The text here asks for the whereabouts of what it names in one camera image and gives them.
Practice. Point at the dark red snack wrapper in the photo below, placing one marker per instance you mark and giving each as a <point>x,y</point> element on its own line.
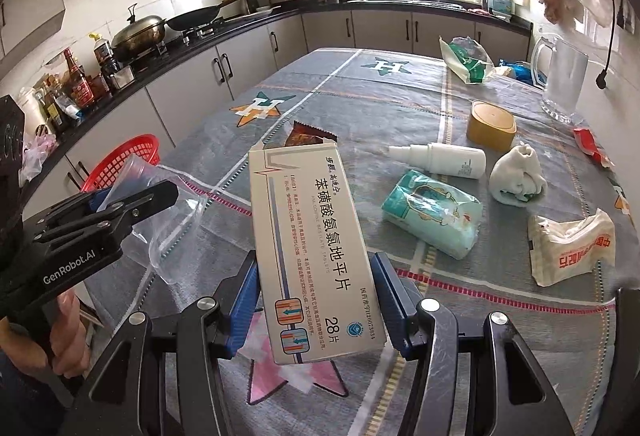
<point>305,133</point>

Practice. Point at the dark soy sauce bottle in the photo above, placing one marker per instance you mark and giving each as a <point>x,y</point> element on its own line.
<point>102,56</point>

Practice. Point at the white plastic bag with print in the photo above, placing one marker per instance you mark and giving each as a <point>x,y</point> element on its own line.
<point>570,248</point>

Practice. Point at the clear plastic bag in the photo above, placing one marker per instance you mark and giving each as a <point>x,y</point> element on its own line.
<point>165,226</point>

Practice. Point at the teal tissue pack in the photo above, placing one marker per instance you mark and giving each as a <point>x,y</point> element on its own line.
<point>430,216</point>

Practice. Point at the lidded metal pot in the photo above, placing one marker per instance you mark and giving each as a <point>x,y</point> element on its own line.
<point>140,36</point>

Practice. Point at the red plastic basket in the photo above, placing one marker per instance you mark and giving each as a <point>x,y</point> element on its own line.
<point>120,156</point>

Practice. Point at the yellow round box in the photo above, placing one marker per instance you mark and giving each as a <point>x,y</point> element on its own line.
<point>492,126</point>

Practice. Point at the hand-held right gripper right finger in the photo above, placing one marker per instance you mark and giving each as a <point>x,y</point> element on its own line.
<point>392,306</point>

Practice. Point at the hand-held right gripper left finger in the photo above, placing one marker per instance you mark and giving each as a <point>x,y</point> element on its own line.
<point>245,301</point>

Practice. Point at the white kettle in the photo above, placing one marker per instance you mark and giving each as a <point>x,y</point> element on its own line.
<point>30,113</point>

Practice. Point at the grey printed tablecloth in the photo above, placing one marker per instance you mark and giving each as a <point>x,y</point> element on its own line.
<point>350,116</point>

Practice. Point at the white green container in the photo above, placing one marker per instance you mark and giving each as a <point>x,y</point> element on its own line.
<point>501,2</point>

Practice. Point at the person's left hand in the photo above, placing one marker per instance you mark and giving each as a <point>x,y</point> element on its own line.
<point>70,331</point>

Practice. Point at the small metal container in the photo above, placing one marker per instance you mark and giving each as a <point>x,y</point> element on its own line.
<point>122,78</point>

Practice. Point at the small red packet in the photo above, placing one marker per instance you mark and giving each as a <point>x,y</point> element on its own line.
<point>592,146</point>

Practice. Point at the white spray bottle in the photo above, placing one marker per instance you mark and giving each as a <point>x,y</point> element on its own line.
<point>455,161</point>

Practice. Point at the white plastic bags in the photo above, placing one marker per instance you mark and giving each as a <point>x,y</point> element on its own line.
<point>37,151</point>

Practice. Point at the white rolled cloth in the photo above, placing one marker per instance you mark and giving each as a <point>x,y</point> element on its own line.
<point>517,173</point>

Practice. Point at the gas stove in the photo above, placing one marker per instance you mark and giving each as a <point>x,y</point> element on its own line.
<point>200,33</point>

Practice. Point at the blue plastic bag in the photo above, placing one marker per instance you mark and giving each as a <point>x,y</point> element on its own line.
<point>522,72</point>

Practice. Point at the black wok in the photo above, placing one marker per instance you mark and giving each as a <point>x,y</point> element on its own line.
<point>192,18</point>

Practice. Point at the green white plastic bag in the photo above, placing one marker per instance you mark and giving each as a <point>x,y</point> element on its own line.
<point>467,61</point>

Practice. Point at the white medicine box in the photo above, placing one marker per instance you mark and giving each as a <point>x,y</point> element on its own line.
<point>310,241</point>

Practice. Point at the clear glass pitcher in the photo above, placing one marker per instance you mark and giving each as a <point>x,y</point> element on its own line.
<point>565,76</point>

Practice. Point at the red label sauce bottle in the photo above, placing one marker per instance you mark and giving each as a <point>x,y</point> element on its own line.
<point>80,88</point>

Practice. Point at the kitchen counter cabinets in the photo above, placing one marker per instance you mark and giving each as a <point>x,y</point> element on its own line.
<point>385,28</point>

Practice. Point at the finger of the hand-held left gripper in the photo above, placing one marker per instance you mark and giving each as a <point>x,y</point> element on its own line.
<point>100,231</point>
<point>150,193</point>

